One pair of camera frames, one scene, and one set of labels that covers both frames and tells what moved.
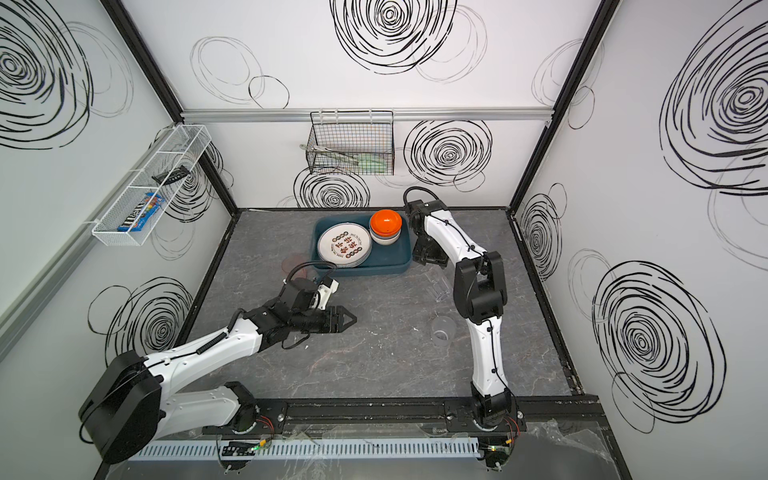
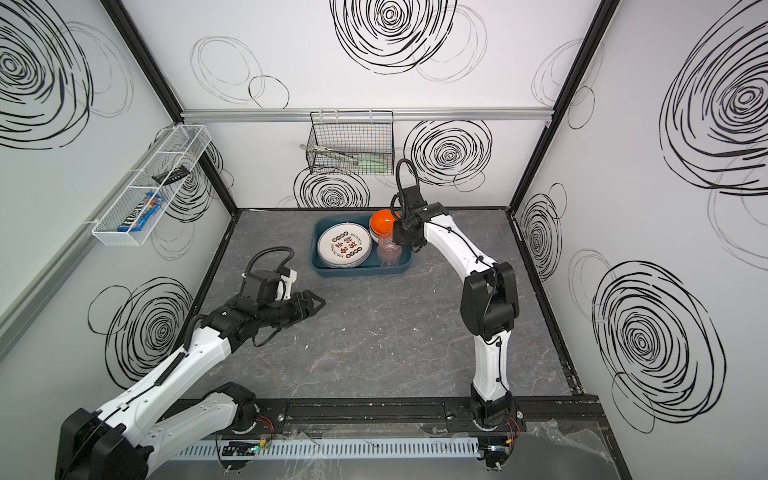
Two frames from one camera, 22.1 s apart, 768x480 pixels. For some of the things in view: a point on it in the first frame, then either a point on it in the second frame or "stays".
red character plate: x=345 y=245 stays
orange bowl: x=385 y=223 stays
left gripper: x=327 y=320 → x=291 y=309
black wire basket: x=349 y=143 stays
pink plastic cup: x=291 y=261 → x=388 y=251
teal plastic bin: x=383 y=259 stays
